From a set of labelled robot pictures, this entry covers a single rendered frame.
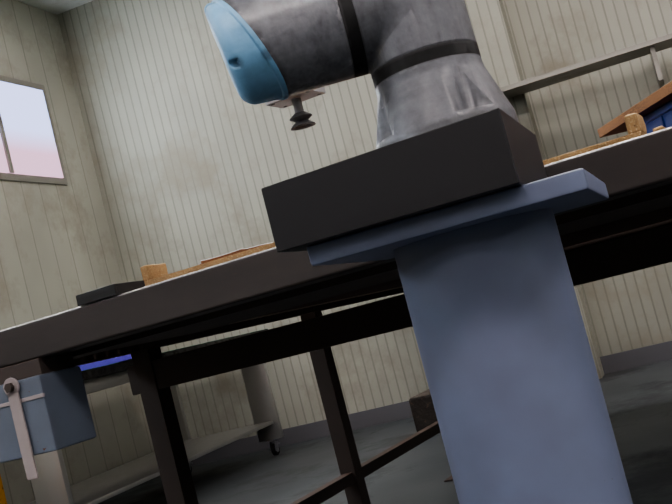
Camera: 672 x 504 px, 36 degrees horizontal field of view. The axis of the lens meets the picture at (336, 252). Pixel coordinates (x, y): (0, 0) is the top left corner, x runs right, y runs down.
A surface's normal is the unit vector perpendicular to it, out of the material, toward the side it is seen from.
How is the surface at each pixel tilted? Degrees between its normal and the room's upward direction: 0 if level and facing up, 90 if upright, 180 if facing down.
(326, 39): 115
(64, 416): 90
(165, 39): 90
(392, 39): 91
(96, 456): 90
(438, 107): 72
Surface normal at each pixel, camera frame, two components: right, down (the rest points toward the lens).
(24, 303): 0.92, -0.26
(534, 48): -0.32, 0.01
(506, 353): -0.09, -0.04
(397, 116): -0.72, -0.17
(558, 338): 0.49, -0.18
